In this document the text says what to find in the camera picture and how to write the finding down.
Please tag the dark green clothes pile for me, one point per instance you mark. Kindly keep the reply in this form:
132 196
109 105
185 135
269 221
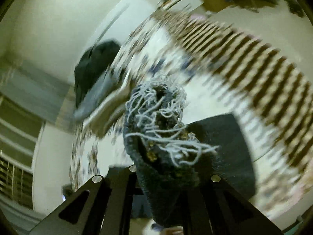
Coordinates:
91 65

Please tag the folded dark grey garment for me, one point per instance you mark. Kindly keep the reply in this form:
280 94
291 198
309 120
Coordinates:
106 84

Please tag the dark denim pants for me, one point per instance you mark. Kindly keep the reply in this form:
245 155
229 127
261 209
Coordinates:
175 160

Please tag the floral fleece blanket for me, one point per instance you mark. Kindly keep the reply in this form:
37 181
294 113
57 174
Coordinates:
148 51

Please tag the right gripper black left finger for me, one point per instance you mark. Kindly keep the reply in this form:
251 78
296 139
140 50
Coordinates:
100 206

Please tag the brown checkered blanket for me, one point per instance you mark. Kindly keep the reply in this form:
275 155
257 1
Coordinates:
272 97

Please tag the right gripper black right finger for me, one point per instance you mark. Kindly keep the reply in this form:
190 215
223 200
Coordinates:
217 208

